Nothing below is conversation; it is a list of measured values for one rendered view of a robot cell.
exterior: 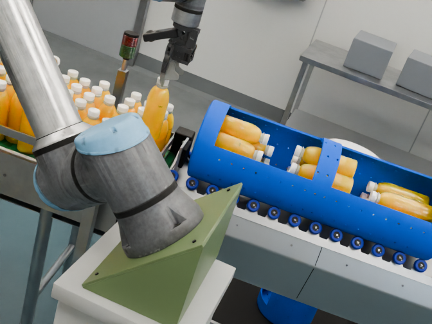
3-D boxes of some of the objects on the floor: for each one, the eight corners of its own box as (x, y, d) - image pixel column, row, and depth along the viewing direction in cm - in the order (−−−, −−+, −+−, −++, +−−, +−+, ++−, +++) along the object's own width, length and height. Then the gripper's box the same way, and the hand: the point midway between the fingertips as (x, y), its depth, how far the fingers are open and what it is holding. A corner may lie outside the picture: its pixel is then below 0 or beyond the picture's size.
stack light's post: (78, 279, 289) (126, 72, 240) (71, 276, 289) (117, 69, 241) (81, 274, 292) (129, 70, 244) (74, 271, 293) (120, 67, 244)
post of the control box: (53, 391, 229) (103, 173, 186) (44, 387, 230) (91, 170, 186) (58, 383, 233) (107, 168, 189) (48, 379, 233) (96, 164, 189)
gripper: (195, 33, 178) (177, 96, 188) (204, 26, 189) (186, 86, 198) (168, 23, 179) (152, 87, 188) (179, 17, 189) (162, 78, 198)
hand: (162, 80), depth 193 cm, fingers closed on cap, 4 cm apart
